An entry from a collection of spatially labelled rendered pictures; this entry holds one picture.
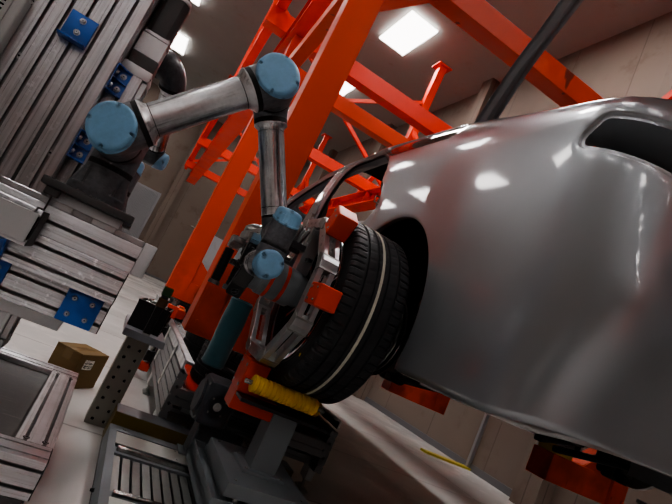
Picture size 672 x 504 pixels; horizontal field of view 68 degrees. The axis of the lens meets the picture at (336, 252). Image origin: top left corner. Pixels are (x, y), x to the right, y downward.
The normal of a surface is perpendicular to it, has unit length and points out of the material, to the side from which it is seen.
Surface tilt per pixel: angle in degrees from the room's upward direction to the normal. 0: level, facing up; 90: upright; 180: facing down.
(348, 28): 90
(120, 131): 95
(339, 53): 90
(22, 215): 90
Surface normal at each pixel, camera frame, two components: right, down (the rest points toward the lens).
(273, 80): 0.37, -0.10
